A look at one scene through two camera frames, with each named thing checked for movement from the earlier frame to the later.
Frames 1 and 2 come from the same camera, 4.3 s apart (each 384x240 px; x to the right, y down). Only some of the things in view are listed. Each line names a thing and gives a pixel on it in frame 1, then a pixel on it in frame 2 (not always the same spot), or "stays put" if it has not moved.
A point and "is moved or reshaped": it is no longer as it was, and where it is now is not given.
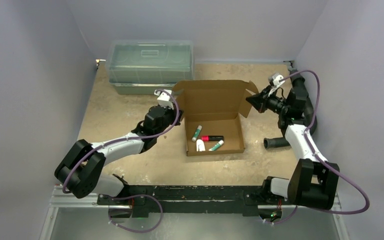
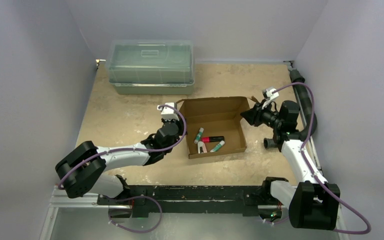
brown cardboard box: x=214 y=111 is moved or reshaped
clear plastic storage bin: x=144 y=66 stays put
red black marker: x=212 y=138 stays put
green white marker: x=219 y=143 stays put
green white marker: x=199 y=128 is moved or reshaped
